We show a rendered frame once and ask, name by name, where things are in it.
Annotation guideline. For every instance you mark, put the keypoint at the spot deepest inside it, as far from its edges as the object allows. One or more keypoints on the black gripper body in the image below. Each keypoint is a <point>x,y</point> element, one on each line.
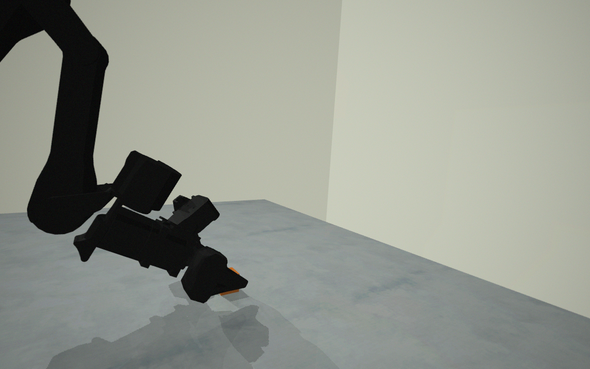
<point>168,250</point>

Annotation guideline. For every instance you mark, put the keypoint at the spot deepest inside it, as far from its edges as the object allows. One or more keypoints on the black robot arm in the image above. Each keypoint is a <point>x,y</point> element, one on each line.
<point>66,193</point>

